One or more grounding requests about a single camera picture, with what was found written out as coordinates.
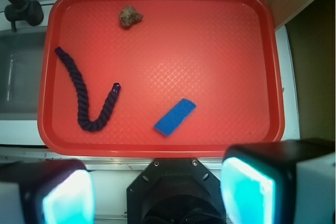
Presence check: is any dark blue twisted rope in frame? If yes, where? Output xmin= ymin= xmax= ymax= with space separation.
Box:
xmin=54 ymin=47 xmax=122 ymax=133

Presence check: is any red plastic tray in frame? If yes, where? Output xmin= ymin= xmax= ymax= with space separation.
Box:
xmin=37 ymin=0 xmax=285 ymax=158

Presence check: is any metal sink basin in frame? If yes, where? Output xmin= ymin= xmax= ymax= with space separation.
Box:
xmin=1 ymin=29 xmax=46 ymax=120

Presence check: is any blue rectangular sponge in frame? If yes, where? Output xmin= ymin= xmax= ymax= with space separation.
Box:
xmin=154 ymin=98 xmax=197 ymax=136

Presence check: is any black faucet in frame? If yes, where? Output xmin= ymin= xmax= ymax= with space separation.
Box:
xmin=4 ymin=0 xmax=44 ymax=32

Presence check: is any brown rock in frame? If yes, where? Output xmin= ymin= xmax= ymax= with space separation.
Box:
xmin=119 ymin=6 xmax=143 ymax=28

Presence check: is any black octagonal mount plate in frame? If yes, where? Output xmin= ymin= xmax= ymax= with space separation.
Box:
xmin=127 ymin=158 xmax=227 ymax=223

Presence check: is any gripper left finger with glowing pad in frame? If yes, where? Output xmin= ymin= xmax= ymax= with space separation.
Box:
xmin=1 ymin=159 xmax=96 ymax=223

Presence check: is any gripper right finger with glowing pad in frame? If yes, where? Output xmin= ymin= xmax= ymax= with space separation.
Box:
xmin=220 ymin=138 xmax=335 ymax=223

